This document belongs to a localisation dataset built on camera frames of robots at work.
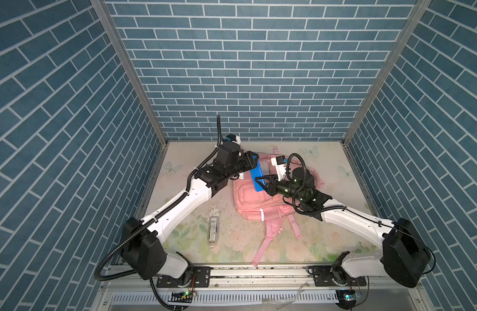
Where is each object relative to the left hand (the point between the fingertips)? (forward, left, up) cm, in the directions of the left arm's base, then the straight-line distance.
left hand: (262, 158), depth 76 cm
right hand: (-7, +1, -5) cm, 9 cm away
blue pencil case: (-3, +3, -5) cm, 7 cm away
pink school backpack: (-8, +4, -23) cm, 24 cm away
